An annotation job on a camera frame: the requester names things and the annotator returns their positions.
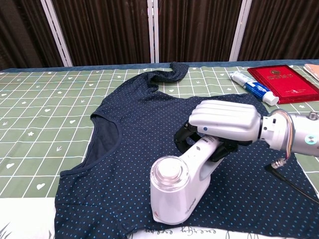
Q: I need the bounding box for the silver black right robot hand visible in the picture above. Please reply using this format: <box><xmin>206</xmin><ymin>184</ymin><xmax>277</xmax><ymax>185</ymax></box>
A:
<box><xmin>173</xmin><ymin>100</ymin><xmax>262</xmax><ymax>162</ymax></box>

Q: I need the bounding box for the white handheld garment steamer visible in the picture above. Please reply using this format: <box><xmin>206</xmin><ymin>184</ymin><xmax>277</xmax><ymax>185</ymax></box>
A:
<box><xmin>149</xmin><ymin>135</ymin><xmax>222</xmax><ymax>226</ymax></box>

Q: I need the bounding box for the navy polka dot shirt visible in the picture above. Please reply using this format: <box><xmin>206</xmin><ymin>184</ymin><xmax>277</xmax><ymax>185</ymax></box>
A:
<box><xmin>54</xmin><ymin>61</ymin><xmax>319</xmax><ymax>239</ymax></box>

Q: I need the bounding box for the white blue toothpaste tube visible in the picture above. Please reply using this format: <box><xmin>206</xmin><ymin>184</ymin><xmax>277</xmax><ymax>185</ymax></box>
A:
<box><xmin>229</xmin><ymin>71</ymin><xmax>280</xmax><ymax>107</ymax></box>

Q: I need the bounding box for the red certificate book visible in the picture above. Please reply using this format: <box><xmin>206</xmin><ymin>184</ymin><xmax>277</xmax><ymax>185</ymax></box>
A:
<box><xmin>247</xmin><ymin>64</ymin><xmax>319</xmax><ymax>105</ymax></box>

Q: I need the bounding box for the dark brown pleated panel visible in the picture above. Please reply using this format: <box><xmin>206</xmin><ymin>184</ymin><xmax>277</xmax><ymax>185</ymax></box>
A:
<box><xmin>51</xmin><ymin>0</ymin><xmax>153</xmax><ymax>67</ymax></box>
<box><xmin>0</xmin><ymin>0</ymin><xmax>64</xmax><ymax>71</ymax></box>
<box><xmin>158</xmin><ymin>0</ymin><xmax>243</xmax><ymax>63</ymax></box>
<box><xmin>237</xmin><ymin>0</ymin><xmax>319</xmax><ymax>62</ymax></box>

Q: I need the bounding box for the blue table pad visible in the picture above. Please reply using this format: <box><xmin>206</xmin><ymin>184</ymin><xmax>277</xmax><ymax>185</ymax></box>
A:
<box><xmin>0</xmin><ymin>58</ymin><xmax>319</xmax><ymax>73</ymax></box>

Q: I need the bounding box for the green grid patterned tablecloth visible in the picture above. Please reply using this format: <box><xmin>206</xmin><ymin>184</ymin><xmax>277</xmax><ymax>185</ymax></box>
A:
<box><xmin>0</xmin><ymin>63</ymin><xmax>319</xmax><ymax>239</ymax></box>

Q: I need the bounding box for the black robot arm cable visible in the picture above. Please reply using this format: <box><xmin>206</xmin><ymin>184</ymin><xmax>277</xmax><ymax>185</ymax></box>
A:
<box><xmin>264</xmin><ymin>156</ymin><xmax>319</xmax><ymax>205</ymax></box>

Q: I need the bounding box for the white partition post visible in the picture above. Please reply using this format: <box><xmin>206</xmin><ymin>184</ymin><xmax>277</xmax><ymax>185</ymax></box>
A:
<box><xmin>148</xmin><ymin>0</ymin><xmax>160</xmax><ymax>63</ymax></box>
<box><xmin>228</xmin><ymin>0</ymin><xmax>253</xmax><ymax>62</ymax></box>
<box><xmin>40</xmin><ymin>0</ymin><xmax>73</xmax><ymax>67</ymax></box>

